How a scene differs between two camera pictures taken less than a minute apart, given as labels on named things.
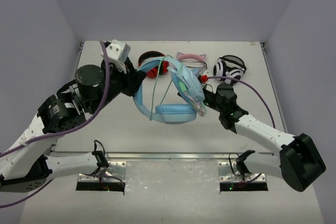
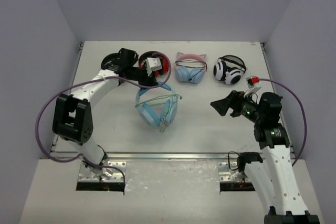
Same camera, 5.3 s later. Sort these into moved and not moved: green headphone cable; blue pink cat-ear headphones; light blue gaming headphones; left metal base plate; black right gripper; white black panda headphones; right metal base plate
Moved: light blue gaming headphones; black right gripper; green headphone cable
Not moved: blue pink cat-ear headphones; white black panda headphones; left metal base plate; right metal base plate
